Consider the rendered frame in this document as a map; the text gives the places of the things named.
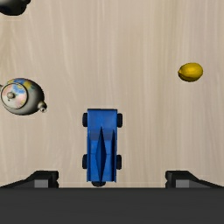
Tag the grey painted teapot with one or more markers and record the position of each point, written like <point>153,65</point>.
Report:
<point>22,96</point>

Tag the blue toy car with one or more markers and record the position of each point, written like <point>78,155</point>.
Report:
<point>101,145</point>

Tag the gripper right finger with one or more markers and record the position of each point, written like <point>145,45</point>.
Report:
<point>182,179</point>

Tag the black teapot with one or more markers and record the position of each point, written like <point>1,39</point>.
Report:
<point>13,6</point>

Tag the yellow lemon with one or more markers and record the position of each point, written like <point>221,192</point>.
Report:
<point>190,72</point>

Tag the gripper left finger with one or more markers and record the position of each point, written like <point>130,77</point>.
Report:
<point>40,179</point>

